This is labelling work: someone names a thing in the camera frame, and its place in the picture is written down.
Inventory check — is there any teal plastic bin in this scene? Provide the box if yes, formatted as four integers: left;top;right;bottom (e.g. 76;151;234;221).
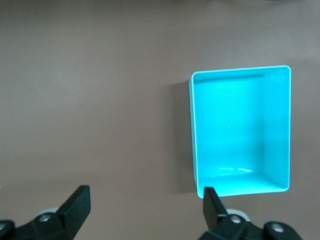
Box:
188;65;292;200

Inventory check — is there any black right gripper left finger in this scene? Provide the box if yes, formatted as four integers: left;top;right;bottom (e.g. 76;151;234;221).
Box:
0;184;91;240

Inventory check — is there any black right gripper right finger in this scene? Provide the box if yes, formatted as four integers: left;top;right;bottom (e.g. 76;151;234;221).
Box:
199;186;303;240

